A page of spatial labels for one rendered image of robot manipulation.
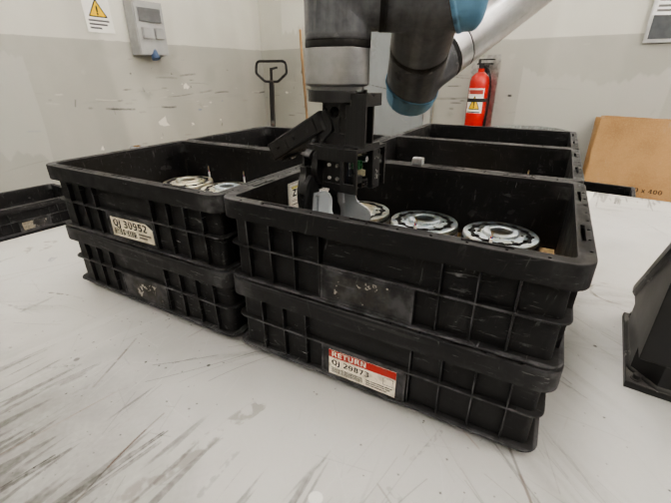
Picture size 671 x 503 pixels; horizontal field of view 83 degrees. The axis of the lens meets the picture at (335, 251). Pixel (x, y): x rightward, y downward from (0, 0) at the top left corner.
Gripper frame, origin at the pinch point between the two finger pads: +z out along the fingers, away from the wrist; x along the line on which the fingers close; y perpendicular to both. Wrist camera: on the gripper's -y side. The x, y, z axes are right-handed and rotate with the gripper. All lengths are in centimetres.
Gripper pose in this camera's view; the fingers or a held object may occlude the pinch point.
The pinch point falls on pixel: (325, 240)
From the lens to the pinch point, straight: 55.2
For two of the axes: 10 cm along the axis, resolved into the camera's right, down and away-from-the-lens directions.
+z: 0.0, 9.1, 4.2
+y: 8.2, 2.4, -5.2
